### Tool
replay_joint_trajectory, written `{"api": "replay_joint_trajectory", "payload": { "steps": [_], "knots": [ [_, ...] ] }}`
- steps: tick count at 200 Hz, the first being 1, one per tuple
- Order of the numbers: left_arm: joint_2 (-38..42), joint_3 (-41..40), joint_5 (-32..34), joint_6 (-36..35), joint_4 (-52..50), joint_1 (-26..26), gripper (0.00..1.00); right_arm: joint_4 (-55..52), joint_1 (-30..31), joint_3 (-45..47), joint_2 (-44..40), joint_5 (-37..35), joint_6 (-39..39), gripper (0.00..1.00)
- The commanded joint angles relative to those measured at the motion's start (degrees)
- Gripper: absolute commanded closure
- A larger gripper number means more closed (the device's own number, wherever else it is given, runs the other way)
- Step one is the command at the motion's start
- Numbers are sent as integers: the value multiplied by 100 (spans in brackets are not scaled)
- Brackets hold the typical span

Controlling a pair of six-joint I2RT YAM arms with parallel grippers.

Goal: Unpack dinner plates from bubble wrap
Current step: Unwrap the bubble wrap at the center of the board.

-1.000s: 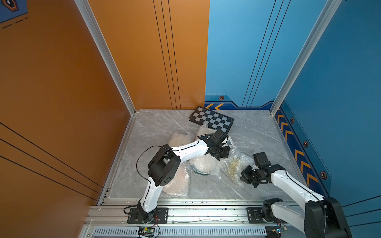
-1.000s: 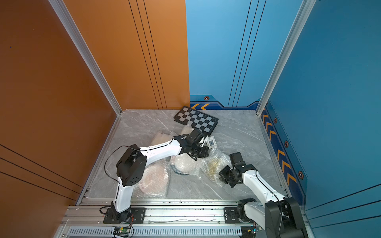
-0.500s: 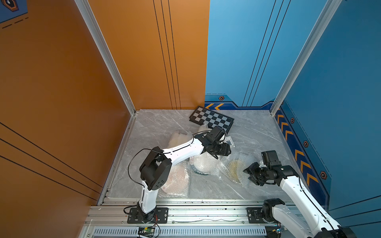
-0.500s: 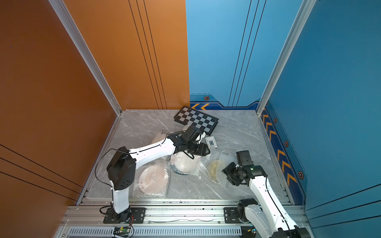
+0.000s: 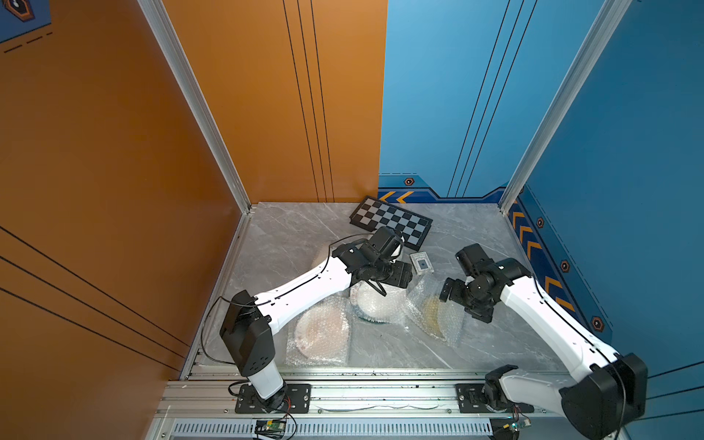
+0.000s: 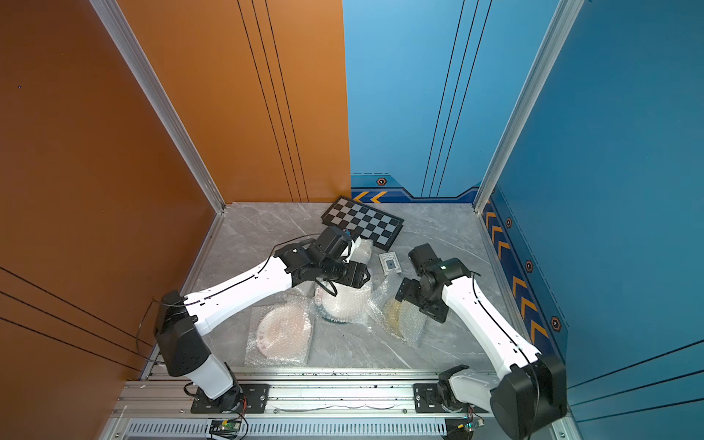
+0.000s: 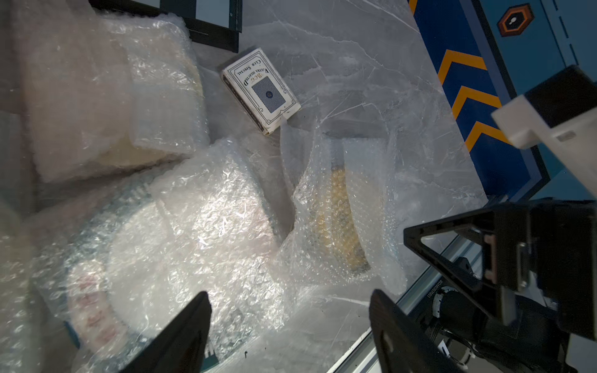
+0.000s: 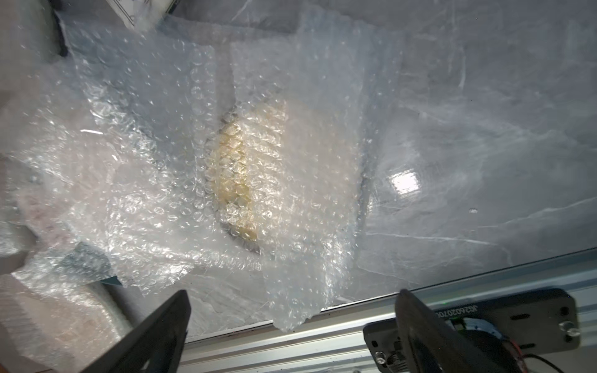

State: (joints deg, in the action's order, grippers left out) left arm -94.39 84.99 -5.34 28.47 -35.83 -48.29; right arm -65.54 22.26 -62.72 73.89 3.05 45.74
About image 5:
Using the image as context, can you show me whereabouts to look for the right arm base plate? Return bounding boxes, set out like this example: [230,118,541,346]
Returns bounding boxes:
[455,382,535,414]

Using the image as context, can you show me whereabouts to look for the aluminium front rail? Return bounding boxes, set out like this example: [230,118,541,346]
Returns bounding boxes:
[150,369,573,422]

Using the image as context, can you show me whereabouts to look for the aluminium corner post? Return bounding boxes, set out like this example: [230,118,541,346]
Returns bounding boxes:
[137,0,251,215]
[499,0,632,216]

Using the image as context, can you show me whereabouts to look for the bubble wrapped pink plate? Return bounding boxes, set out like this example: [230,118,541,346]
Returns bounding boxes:
[285,295,352,367]

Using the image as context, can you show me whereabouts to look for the right aluminium corner post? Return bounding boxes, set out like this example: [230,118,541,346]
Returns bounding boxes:
[499,0,632,216]

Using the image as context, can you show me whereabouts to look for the left aluminium corner post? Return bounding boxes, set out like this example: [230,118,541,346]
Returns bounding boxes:
[137,0,251,215]

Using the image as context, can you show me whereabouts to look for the green circuit board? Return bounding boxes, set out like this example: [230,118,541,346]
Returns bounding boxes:
[253,419,287,440]
[489,417,532,440]

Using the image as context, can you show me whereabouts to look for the black white checkerboard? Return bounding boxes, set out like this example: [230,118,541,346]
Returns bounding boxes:
[349,196,433,251]

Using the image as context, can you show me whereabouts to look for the white vented cable duct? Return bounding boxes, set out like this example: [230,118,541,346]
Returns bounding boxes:
[164,418,492,439]

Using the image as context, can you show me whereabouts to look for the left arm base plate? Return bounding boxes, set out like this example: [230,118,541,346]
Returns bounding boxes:
[228,383,312,414]

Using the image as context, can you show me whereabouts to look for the left green circuit board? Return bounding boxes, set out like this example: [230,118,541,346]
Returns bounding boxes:
[253,419,287,440]

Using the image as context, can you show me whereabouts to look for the right green circuit board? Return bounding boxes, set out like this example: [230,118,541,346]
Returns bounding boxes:
[489,417,532,440]

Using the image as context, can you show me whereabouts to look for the bubble wrapped white blue plate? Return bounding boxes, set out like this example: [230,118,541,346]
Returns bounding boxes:
[349,282,407,324]

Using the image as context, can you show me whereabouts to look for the yellow dinner plate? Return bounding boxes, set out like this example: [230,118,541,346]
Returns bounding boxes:
[421,297,447,340]

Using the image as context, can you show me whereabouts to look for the bubble wrap of yellow plate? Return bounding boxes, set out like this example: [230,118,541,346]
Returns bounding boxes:
[406,272,466,348]

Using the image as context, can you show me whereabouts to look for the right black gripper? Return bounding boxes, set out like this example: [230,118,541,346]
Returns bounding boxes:
[436,276,492,323]

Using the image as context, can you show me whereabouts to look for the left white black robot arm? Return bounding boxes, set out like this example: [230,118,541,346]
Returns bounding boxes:
[219,227,413,402]

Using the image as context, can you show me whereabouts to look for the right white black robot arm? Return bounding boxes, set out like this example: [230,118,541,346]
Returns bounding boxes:
[439,244,648,439]

